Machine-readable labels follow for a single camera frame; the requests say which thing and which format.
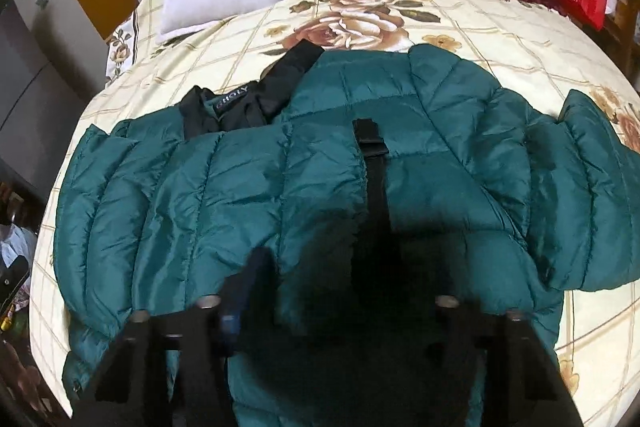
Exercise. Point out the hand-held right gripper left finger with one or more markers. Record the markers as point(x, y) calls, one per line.
point(235, 307)

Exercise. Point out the white plastic bag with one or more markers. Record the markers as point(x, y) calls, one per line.
point(20, 244)

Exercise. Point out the dark green puffer jacket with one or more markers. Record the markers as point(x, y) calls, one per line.
point(300, 187)

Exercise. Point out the wooden chair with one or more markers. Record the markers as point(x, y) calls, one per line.
point(625, 22)

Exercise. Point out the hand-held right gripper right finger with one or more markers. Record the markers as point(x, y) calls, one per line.
point(465, 342)

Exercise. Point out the floral checked bedsheet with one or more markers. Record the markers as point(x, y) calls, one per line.
point(450, 22)

